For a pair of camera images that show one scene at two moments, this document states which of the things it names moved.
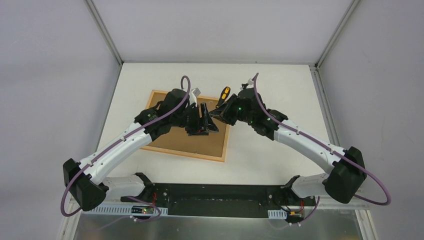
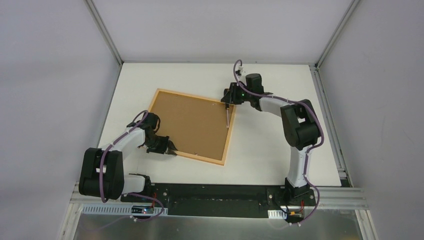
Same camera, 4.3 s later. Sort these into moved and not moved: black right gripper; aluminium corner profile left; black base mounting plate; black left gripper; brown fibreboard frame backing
Moved: black left gripper; black right gripper
Not moved: brown fibreboard frame backing; black base mounting plate; aluminium corner profile left
